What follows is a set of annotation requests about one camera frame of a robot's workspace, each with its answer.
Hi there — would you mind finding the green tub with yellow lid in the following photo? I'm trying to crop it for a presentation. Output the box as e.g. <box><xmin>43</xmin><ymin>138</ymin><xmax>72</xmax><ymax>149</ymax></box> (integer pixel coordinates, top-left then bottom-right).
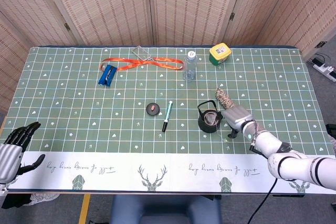
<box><xmin>208</xmin><ymin>42</ymin><xmax>232</xmax><ymax>66</ymax></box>

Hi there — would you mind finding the small black round disc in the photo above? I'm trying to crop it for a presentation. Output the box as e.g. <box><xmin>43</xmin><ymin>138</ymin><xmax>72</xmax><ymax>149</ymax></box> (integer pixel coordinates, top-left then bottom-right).
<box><xmin>146</xmin><ymin>102</ymin><xmax>161</xmax><ymax>116</ymax></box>

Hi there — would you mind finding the clear plastic badge holder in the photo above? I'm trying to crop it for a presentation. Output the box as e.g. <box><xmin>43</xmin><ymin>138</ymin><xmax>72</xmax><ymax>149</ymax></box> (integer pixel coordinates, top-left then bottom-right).
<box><xmin>131</xmin><ymin>46</ymin><xmax>151</xmax><ymax>61</ymax></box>

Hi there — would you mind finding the black fabric piece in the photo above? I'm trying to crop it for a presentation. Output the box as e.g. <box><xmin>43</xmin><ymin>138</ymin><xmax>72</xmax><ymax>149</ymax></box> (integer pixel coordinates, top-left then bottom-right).
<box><xmin>1</xmin><ymin>194</ymin><xmax>33</xmax><ymax>210</ymax></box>

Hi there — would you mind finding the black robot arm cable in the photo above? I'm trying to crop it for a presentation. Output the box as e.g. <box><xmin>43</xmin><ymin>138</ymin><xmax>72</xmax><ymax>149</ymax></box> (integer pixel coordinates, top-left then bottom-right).
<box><xmin>246</xmin><ymin>178</ymin><xmax>278</xmax><ymax>224</ymax></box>

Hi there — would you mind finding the white crumpled cloth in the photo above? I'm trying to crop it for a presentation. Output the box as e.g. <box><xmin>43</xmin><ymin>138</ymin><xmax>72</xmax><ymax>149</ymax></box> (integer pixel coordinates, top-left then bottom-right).
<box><xmin>29</xmin><ymin>193</ymin><xmax>60</xmax><ymax>206</ymax></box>

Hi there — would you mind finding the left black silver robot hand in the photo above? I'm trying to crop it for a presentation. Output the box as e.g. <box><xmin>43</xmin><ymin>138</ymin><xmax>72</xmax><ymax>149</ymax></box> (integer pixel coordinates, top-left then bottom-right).
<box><xmin>0</xmin><ymin>121</ymin><xmax>46</xmax><ymax>184</ymax></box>

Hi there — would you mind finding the woven bamboo folding screen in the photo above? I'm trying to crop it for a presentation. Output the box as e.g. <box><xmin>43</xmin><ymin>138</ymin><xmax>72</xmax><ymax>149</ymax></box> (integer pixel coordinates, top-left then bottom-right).
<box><xmin>0</xmin><ymin>0</ymin><xmax>336</xmax><ymax>114</ymax></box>

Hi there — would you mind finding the orange lanyard strap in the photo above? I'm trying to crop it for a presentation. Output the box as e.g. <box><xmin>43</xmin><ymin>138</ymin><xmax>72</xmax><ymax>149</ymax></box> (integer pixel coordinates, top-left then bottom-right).
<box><xmin>100</xmin><ymin>56</ymin><xmax>184</xmax><ymax>72</ymax></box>

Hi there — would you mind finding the green grid tablecloth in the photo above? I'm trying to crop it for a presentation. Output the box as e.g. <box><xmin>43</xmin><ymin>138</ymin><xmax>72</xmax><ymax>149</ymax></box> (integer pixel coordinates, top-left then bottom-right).
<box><xmin>0</xmin><ymin>46</ymin><xmax>336</xmax><ymax>193</ymax></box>

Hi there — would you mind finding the white power strip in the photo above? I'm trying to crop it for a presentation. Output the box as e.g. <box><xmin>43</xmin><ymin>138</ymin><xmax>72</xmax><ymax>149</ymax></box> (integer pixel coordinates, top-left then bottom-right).
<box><xmin>312</xmin><ymin>58</ymin><xmax>336</xmax><ymax>82</ymax></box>

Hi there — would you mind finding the black cast iron teapot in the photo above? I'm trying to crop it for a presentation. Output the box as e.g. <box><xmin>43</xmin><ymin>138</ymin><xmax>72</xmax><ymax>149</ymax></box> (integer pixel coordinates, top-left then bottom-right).
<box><xmin>197</xmin><ymin>100</ymin><xmax>226</xmax><ymax>133</ymax></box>

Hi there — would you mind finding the braided beige rope bundle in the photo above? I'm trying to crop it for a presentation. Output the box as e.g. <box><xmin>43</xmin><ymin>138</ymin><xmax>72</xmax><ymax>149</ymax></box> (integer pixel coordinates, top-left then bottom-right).
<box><xmin>215</xmin><ymin>87</ymin><xmax>235</xmax><ymax>111</ymax></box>

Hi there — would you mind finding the clear plastic water bottle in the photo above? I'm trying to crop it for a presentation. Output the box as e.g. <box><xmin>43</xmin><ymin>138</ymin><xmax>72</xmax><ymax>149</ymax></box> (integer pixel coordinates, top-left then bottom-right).
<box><xmin>182</xmin><ymin>50</ymin><xmax>197</xmax><ymax>81</ymax></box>

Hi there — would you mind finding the blue padded chair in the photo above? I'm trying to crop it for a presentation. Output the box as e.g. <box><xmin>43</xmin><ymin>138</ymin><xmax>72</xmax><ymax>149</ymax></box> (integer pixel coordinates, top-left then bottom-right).
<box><xmin>109</xmin><ymin>194</ymin><xmax>223</xmax><ymax>224</ymax></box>

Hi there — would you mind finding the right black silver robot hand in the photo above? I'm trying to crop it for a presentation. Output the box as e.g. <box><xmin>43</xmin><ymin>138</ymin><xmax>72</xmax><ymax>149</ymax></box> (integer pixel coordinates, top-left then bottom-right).
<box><xmin>222</xmin><ymin>105</ymin><xmax>254</xmax><ymax>140</ymax></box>

